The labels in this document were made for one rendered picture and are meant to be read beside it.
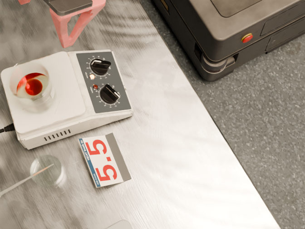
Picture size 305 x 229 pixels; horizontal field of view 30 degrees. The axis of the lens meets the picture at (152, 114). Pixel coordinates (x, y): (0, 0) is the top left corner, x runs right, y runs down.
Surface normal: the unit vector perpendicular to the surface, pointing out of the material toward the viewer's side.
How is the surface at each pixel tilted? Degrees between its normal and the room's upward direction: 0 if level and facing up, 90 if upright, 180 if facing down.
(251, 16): 0
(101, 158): 40
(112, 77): 30
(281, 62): 0
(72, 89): 0
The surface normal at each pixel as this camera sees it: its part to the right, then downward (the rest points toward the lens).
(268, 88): 0.00, -0.32
